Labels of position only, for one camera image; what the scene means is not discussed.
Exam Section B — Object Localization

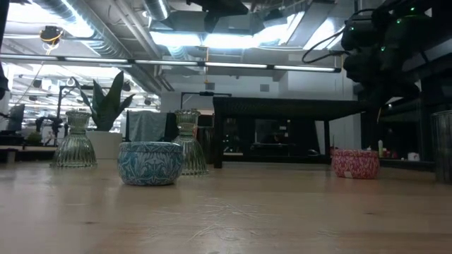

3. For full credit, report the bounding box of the ribbed glass candlestick holder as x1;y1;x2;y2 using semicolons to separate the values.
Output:
172;109;209;176
52;110;98;168

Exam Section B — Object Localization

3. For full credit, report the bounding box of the blue patterned candle tin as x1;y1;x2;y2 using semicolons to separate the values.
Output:
117;141;185;187

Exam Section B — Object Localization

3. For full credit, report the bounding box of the pink patterned candle tin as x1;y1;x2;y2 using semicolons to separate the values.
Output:
331;148;381;180

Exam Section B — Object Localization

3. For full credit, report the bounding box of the black mesh riser shelf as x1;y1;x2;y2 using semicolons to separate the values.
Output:
213;97;379;169

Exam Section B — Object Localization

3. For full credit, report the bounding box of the grey cloth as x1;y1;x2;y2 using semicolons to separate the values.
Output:
127;111;167;143

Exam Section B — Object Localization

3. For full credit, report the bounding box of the long LED light bar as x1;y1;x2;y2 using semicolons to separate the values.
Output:
0;53;343;74

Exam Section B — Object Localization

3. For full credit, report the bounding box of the snake plant in white pot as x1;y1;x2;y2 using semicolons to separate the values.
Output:
72;70;136;160

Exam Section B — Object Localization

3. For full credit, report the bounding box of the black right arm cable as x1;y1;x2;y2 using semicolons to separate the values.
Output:
302;26;351;65

